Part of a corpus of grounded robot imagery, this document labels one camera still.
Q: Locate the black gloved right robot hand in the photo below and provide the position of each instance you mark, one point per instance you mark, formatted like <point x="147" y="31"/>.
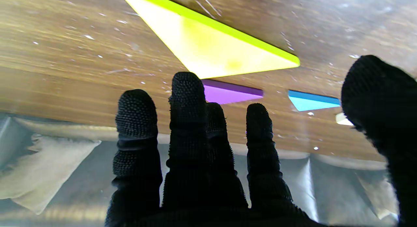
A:
<point x="195" y="175"/>

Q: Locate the large yellow tangram triangle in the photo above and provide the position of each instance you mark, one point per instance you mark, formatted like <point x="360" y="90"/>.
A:
<point x="208" y="48"/>

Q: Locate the purple tangram triangle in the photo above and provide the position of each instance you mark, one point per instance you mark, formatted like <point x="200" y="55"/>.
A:
<point x="228" y="93"/>

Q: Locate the small blue tangram triangle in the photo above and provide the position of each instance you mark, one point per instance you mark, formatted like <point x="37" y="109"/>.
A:
<point x="309" y="102"/>

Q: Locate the dark brown leather sofa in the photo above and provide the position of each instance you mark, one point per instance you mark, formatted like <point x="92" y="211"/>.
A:
<point x="81" y="194"/>

